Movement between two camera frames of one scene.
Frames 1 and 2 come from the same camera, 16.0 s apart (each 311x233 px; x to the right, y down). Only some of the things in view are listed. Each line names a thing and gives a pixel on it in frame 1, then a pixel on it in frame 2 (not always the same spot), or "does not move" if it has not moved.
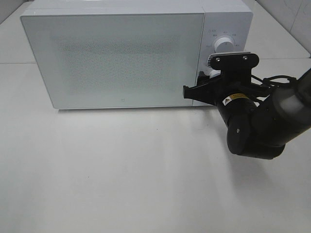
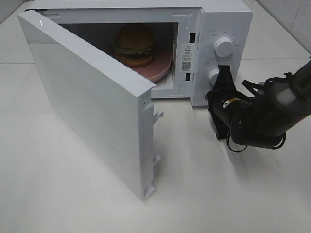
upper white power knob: (223, 45) does not move
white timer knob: (215, 73) does not move
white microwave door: (119, 60) to (109, 99)
